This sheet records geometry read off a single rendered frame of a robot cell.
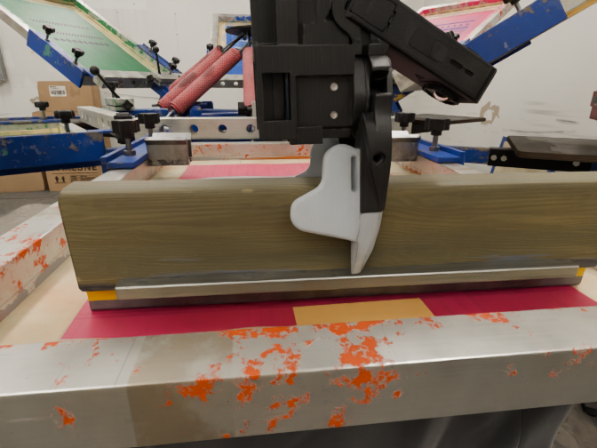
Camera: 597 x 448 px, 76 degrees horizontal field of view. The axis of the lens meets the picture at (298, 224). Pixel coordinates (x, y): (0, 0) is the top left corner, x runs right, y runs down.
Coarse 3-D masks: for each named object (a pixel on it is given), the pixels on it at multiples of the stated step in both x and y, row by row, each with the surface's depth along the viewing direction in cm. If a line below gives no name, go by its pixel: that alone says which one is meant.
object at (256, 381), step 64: (0, 256) 30; (64, 256) 38; (0, 320) 28; (384, 320) 22; (448, 320) 22; (512, 320) 22; (576, 320) 22; (0, 384) 17; (64, 384) 17; (128, 384) 17; (192, 384) 18; (256, 384) 18; (320, 384) 18; (384, 384) 19; (448, 384) 19; (512, 384) 20; (576, 384) 21
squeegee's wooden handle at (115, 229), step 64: (64, 192) 25; (128, 192) 25; (192, 192) 26; (256, 192) 26; (448, 192) 27; (512, 192) 28; (576, 192) 29; (128, 256) 27; (192, 256) 27; (256, 256) 28; (320, 256) 28; (384, 256) 29; (448, 256) 30; (512, 256) 30; (576, 256) 31
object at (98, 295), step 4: (580, 268) 33; (584, 268) 33; (580, 272) 33; (584, 272) 33; (88, 292) 29; (92, 292) 29; (96, 292) 29; (100, 292) 29; (104, 292) 29; (108, 292) 29; (112, 292) 29; (88, 296) 29; (92, 296) 29; (96, 296) 29; (100, 296) 29; (104, 296) 29; (108, 296) 29; (112, 296) 29
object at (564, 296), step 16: (512, 288) 33; (528, 288) 33; (544, 288) 33; (560, 288) 33; (432, 304) 31; (448, 304) 31; (464, 304) 31; (480, 304) 31; (496, 304) 31; (512, 304) 31; (528, 304) 31; (544, 304) 31; (560, 304) 31; (576, 304) 31; (592, 304) 31
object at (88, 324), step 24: (192, 168) 80; (216, 168) 80; (240, 168) 80; (264, 168) 80; (96, 312) 29; (120, 312) 29; (144, 312) 29; (168, 312) 29; (192, 312) 29; (216, 312) 29; (240, 312) 29; (264, 312) 29; (288, 312) 29; (72, 336) 26; (96, 336) 26; (120, 336) 26
